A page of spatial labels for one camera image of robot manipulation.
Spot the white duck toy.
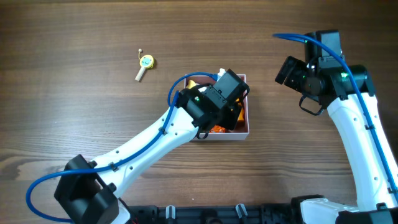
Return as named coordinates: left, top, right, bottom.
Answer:
left=185, top=80, right=207, bottom=92

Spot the orange round plastic toy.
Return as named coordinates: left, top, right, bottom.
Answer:
left=210, top=125, right=226, bottom=133

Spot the orange dinosaur toy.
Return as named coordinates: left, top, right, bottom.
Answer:
left=236, top=99, right=244, bottom=123

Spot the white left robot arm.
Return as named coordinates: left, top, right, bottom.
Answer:
left=54, top=83, right=249, bottom=223

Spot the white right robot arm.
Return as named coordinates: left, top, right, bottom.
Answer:
left=275, top=56, right=397, bottom=223

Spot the yellow rattle drum toy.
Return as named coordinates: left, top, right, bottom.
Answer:
left=135, top=49, right=155, bottom=82

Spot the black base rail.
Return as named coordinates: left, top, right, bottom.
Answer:
left=129, top=203, right=303, bottom=224

